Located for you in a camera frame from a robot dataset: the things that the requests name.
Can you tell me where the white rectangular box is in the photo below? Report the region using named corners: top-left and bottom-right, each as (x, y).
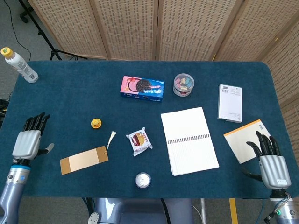
top-left (217, 84), bottom-right (243, 123)

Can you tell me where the snack packet red white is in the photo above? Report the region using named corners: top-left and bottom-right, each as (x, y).
top-left (126, 126), bottom-right (154, 157)

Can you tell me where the silver can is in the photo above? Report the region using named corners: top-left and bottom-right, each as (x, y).
top-left (135, 172), bottom-right (152, 189)

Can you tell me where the yellow-edged notepad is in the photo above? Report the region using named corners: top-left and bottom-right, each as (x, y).
top-left (223, 119), bottom-right (271, 164)

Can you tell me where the white plastic bottle yellow cap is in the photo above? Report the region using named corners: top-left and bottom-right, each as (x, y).
top-left (0, 47), bottom-right (39, 83)

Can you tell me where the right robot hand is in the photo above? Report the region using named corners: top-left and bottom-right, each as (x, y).
top-left (241, 131), bottom-right (292, 189)

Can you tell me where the open spiral notebook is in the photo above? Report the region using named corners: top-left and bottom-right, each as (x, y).
top-left (160, 107), bottom-right (220, 176)

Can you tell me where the blue table cloth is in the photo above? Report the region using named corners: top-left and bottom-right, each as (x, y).
top-left (0, 60), bottom-right (292, 199)

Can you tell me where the wicker folding screen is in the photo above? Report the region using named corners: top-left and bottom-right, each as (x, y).
top-left (27, 0), bottom-right (299, 168)

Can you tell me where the black tripod stand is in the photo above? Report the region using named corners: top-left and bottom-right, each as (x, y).
top-left (18, 0), bottom-right (88, 61)

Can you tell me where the brown bookmark with tassel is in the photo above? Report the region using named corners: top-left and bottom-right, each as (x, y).
top-left (59, 131), bottom-right (117, 175)

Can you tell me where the clear tub of clips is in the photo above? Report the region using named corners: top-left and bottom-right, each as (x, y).
top-left (172, 73), bottom-right (195, 97)

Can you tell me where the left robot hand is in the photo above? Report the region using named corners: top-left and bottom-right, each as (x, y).
top-left (12, 112), bottom-right (55, 161)

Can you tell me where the black cable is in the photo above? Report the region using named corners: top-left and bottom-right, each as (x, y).
top-left (5, 0), bottom-right (32, 62)

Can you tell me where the blue pink cookie box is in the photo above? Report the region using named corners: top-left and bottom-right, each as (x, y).
top-left (120, 75), bottom-right (165, 103)

